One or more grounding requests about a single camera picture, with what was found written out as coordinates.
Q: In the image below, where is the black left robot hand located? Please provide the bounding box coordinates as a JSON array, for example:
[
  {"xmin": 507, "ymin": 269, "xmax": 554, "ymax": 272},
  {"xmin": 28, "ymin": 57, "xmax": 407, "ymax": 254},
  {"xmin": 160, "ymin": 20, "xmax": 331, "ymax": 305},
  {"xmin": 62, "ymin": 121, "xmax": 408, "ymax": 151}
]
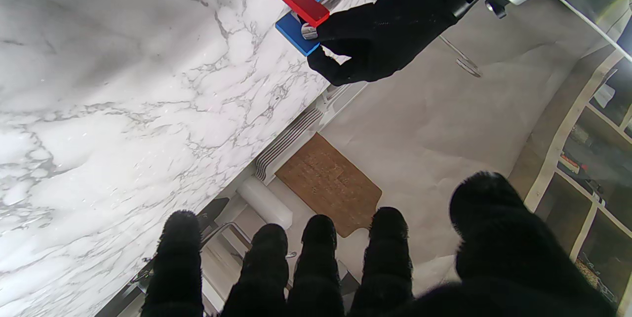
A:
[{"xmin": 299, "ymin": 0, "xmax": 471, "ymax": 86}]

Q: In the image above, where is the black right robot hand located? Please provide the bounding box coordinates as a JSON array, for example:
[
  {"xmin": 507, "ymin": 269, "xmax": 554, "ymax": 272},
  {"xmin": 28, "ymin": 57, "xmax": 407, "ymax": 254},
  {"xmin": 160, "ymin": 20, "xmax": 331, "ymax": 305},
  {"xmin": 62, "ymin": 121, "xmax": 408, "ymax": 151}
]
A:
[{"xmin": 142, "ymin": 171, "xmax": 618, "ymax": 317}]

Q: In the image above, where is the red domino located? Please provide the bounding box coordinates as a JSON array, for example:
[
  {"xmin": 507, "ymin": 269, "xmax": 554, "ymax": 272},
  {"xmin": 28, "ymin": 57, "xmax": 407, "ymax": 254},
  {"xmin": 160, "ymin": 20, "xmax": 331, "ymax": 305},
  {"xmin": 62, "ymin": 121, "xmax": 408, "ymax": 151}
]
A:
[{"xmin": 278, "ymin": 0, "xmax": 330, "ymax": 28}]

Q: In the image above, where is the chrome kitchen faucet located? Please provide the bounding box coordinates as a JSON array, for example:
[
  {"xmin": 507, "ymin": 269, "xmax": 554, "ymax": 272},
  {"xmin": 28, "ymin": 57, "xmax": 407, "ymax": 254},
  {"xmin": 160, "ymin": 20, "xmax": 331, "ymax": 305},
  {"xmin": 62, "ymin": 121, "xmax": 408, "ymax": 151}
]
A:
[{"xmin": 439, "ymin": 35, "xmax": 482, "ymax": 79}]

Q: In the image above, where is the stack of white plates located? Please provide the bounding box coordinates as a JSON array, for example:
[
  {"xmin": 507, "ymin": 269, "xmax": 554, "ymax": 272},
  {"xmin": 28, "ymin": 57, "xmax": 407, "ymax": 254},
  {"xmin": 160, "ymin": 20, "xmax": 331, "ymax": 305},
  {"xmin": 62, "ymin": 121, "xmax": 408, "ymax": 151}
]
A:
[{"xmin": 254, "ymin": 108, "xmax": 324, "ymax": 183}]

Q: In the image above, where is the brown wooden cutting board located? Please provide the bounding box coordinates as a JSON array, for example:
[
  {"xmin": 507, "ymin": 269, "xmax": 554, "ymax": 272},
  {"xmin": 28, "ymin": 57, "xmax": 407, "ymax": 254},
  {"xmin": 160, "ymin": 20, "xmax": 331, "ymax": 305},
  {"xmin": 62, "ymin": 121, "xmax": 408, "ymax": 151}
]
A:
[{"xmin": 275, "ymin": 133, "xmax": 383, "ymax": 238}]

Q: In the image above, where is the white cylindrical candle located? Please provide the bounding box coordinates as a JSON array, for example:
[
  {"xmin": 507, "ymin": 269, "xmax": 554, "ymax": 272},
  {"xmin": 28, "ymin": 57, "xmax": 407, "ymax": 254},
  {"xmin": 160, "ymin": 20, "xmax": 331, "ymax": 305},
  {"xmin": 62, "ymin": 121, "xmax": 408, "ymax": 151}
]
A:
[{"xmin": 237, "ymin": 176, "xmax": 293, "ymax": 230}]

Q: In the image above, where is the large steel stock pot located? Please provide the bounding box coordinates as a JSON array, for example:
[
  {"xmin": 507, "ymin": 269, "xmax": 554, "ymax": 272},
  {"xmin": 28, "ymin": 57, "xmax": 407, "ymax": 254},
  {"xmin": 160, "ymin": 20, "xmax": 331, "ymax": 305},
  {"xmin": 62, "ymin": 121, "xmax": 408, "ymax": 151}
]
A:
[{"xmin": 200, "ymin": 203, "xmax": 297, "ymax": 310}]

